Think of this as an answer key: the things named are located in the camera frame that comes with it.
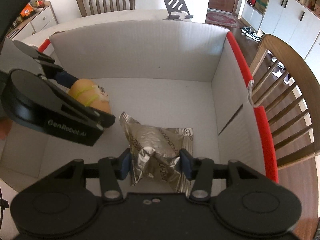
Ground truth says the yellow plush toy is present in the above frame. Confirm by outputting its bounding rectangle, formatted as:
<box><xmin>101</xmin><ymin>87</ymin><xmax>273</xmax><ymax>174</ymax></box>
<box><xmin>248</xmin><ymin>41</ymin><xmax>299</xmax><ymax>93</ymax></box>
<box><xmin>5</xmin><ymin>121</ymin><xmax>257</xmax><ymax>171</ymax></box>
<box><xmin>68</xmin><ymin>79</ymin><xmax>111</xmax><ymax>114</ymax></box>

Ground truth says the silver foil snack bag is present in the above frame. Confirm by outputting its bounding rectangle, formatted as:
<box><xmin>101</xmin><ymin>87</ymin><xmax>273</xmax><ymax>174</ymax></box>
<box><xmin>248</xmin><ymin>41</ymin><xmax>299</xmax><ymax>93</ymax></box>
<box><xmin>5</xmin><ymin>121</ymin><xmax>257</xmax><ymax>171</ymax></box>
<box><xmin>119</xmin><ymin>112</ymin><xmax>194</xmax><ymax>194</ymax></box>

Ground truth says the white side cabinet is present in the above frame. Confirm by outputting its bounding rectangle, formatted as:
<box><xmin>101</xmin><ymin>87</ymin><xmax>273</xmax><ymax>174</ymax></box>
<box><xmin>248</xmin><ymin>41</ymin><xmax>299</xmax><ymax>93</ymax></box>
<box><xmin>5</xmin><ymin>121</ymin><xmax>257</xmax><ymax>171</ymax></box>
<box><xmin>7</xmin><ymin>1</ymin><xmax>58</xmax><ymax>41</ymax></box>

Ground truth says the orange snack bag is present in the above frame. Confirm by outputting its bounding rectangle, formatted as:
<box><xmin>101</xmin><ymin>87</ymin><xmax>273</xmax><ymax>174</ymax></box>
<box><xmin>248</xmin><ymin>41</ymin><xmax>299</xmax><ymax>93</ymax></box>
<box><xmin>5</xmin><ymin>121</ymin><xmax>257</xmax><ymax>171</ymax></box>
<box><xmin>20</xmin><ymin>3</ymin><xmax>34</xmax><ymax>17</ymax></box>

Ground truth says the red cardboard box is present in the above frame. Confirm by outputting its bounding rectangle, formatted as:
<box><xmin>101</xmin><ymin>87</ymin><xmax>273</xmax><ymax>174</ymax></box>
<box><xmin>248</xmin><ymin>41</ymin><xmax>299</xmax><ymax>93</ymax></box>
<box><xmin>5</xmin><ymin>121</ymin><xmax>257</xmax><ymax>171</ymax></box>
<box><xmin>1</xmin><ymin>20</ymin><xmax>278</xmax><ymax>192</ymax></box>

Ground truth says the wooden chair right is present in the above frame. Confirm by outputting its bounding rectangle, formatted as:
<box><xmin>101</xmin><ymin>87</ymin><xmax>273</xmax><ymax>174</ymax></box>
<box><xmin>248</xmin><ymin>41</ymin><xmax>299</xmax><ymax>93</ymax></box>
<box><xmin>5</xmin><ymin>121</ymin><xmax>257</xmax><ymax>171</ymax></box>
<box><xmin>247</xmin><ymin>34</ymin><xmax>319</xmax><ymax>169</ymax></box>

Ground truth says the black phone stand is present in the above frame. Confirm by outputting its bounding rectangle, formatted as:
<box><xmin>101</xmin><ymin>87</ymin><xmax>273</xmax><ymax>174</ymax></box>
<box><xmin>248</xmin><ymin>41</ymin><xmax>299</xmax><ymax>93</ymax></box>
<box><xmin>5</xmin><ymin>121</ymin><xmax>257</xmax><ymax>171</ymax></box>
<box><xmin>163</xmin><ymin>0</ymin><xmax>194</xmax><ymax>20</ymax></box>

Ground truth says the white wall cabinet unit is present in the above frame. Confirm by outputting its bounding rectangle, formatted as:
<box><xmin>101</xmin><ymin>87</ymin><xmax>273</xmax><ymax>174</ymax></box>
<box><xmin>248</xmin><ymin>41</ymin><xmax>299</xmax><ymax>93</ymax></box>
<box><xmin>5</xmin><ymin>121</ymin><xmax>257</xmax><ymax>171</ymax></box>
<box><xmin>241</xmin><ymin>0</ymin><xmax>319</xmax><ymax>66</ymax></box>

